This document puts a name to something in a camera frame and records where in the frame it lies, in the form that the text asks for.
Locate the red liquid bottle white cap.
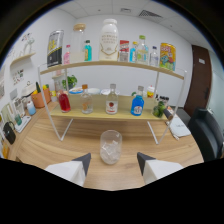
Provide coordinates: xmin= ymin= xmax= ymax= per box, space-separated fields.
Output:
xmin=57 ymin=89 xmax=72 ymax=114

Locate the clear bottle green cap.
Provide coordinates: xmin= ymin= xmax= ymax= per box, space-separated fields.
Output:
xmin=135 ymin=34 xmax=150 ymax=66

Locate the white and blue cup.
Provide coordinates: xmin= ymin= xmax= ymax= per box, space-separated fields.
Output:
xmin=26 ymin=100 xmax=37 ymax=116

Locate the green cup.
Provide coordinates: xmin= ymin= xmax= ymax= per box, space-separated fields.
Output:
xmin=14 ymin=113 xmax=23 ymax=126

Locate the clear vodka bottle red label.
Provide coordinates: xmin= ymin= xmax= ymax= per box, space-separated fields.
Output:
xmin=105 ymin=83 xmax=119 ymax=115

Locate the clear glass with ice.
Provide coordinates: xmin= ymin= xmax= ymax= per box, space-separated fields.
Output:
xmin=99 ymin=129 xmax=123 ymax=166

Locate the white notebook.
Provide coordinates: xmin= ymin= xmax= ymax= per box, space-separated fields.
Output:
xmin=168 ymin=114 xmax=192 ymax=139

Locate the black chair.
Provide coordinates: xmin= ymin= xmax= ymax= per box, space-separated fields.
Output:
xmin=187 ymin=107 xmax=224 ymax=163

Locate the blue liquid bottle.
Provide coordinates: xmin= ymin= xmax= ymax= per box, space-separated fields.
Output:
xmin=130 ymin=85 xmax=145 ymax=117

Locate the white tray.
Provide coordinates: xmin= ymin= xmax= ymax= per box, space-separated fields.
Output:
xmin=14 ymin=115 xmax=32 ymax=134

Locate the orange storage basket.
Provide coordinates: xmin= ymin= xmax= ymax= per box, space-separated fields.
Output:
xmin=31 ymin=88 xmax=52 ymax=109

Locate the green potted plant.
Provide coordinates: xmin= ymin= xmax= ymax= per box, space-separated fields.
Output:
xmin=62 ymin=74 xmax=78 ymax=90

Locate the brown door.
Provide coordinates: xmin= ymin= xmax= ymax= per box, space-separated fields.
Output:
xmin=184 ymin=44 xmax=213 ymax=118

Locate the small clear bottle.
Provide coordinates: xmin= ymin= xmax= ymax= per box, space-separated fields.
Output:
xmin=149 ymin=45 xmax=160 ymax=68

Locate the small pink bottle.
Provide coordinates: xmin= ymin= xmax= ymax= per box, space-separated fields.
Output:
xmin=63 ymin=44 xmax=72 ymax=65

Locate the small light blue bottle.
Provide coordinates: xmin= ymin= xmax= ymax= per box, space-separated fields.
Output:
xmin=129 ymin=41 xmax=139 ymax=63

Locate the small teal bottle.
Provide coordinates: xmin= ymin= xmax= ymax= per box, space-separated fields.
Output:
xmin=83 ymin=39 xmax=93 ymax=62

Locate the red and white can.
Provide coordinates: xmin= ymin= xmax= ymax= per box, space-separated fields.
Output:
xmin=118 ymin=39 xmax=130 ymax=63

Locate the black and yellow can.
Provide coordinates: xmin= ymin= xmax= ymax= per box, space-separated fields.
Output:
xmin=46 ymin=29 xmax=65 ymax=68

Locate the tall glass bottle cork lid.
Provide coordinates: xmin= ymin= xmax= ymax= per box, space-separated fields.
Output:
xmin=70 ymin=23 xmax=87 ymax=64

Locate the white frame wooden shelf rack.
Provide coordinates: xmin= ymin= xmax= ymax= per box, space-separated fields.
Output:
xmin=37 ymin=59 xmax=188 ymax=146

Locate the wooden wall shelf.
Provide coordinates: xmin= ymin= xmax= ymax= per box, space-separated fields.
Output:
xmin=9 ymin=51 xmax=37 ymax=68

